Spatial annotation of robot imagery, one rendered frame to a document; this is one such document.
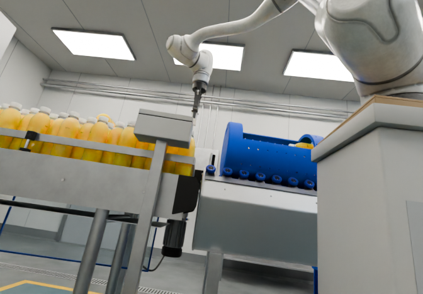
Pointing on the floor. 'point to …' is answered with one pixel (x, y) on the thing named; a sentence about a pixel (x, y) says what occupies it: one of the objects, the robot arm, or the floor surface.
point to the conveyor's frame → (93, 199)
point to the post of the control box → (145, 220)
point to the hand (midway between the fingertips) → (193, 119)
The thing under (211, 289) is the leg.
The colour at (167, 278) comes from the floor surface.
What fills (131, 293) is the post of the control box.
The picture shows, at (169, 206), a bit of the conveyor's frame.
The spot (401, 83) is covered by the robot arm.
